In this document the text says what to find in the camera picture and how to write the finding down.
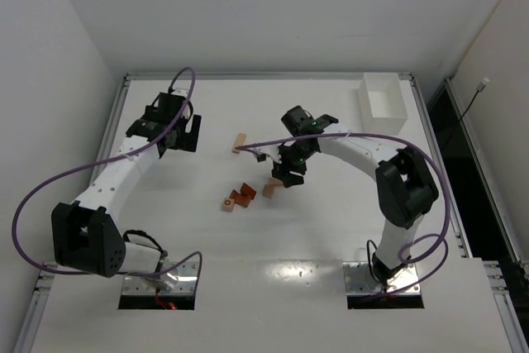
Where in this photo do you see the light wood cube letter H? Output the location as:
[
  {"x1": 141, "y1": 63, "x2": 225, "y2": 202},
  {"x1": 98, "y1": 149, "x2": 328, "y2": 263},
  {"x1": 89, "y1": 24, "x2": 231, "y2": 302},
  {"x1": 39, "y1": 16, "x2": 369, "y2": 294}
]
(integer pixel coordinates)
[{"x1": 262, "y1": 184, "x2": 275, "y2": 198}]

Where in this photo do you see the red-brown wood block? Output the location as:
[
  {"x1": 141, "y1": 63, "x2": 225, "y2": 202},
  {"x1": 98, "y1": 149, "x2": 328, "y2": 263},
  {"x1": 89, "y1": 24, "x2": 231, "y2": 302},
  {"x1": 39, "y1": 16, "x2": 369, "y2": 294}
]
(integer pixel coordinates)
[
  {"x1": 241, "y1": 183, "x2": 257, "y2": 200},
  {"x1": 229, "y1": 189, "x2": 251, "y2": 208}
]

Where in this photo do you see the long light wood block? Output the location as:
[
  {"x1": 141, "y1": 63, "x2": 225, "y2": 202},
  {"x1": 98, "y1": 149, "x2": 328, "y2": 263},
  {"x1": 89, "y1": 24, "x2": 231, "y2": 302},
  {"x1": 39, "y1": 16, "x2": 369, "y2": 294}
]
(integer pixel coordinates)
[
  {"x1": 268, "y1": 178, "x2": 283, "y2": 187},
  {"x1": 232, "y1": 132, "x2": 247, "y2": 154}
]

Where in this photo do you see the white perforated box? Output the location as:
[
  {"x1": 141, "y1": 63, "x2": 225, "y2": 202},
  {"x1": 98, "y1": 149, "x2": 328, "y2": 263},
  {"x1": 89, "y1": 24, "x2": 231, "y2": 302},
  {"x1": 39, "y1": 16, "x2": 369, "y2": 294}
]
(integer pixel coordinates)
[{"x1": 358, "y1": 73, "x2": 408, "y2": 136}]

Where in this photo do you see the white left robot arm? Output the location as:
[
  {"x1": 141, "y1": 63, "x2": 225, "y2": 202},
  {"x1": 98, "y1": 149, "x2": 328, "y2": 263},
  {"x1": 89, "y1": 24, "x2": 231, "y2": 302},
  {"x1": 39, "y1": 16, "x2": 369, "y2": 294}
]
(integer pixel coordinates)
[{"x1": 51, "y1": 89, "x2": 202, "y2": 278}]

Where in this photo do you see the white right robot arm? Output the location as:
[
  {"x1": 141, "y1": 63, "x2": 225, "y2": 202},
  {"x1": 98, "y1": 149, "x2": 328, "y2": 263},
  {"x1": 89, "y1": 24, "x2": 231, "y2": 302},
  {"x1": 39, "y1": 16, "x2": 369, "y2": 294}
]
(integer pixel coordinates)
[{"x1": 272, "y1": 106, "x2": 439, "y2": 291}]

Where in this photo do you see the light wood cube letter O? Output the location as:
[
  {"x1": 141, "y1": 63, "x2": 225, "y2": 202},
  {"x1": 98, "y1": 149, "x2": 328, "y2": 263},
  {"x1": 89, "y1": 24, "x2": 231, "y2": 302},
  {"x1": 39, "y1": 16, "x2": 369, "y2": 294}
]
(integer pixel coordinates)
[{"x1": 222, "y1": 198, "x2": 235, "y2": 212}]

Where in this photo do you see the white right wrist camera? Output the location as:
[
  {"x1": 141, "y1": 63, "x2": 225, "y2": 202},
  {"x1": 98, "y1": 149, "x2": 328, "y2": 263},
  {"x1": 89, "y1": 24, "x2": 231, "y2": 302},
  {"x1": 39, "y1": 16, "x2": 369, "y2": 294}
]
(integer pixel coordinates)
[{"x1": 249, "y1": 145, "x2": 282, "y2": 164}]

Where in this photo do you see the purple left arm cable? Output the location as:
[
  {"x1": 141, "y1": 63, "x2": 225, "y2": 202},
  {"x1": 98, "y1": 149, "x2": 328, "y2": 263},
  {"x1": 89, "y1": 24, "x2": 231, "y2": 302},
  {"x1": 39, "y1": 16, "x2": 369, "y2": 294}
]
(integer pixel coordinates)
[{"x1": 11, "y1": 66, "x2": 203, "y2": 276}]

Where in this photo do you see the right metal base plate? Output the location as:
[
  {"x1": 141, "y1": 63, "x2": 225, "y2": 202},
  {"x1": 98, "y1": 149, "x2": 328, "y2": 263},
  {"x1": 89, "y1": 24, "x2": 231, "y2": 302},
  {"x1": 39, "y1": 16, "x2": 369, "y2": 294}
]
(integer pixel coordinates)
[{"x1": 343, "y1": 261, "x2": 421, "y2": 298}]

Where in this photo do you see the metal base plate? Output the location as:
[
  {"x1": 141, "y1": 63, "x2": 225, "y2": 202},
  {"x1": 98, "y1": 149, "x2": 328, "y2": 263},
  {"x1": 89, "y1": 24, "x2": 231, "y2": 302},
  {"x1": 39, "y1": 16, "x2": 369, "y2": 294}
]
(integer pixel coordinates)
[
  {"x1": 122, "y1": 260, "x2": 200, "y2": 297},
  {"x1": 343, "y1": 261, "x2": 421, "y2": 298}
]

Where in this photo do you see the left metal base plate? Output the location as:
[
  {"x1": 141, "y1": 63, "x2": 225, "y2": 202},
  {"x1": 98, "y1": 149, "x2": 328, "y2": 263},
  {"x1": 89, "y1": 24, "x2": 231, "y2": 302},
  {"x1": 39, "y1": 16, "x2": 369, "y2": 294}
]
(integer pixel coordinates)
[{"x1": 122, "y1": 260, "x2": 200, "y2": 297}]

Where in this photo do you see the black wall cable white plug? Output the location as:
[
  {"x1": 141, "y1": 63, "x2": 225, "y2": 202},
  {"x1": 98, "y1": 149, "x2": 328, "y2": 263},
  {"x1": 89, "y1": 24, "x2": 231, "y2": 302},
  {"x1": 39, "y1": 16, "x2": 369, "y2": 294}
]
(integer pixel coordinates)
[{"x1": 456, "y1": 77, "x2": 491, "y2": 125}]

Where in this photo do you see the aluminium table frame rail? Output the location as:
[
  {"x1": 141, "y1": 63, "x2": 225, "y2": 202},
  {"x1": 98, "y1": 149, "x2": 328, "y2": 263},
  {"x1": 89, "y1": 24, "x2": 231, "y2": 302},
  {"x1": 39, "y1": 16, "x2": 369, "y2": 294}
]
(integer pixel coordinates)
[{"x1": 29, "y1": 73, "x2": 527, "y2": 352}]

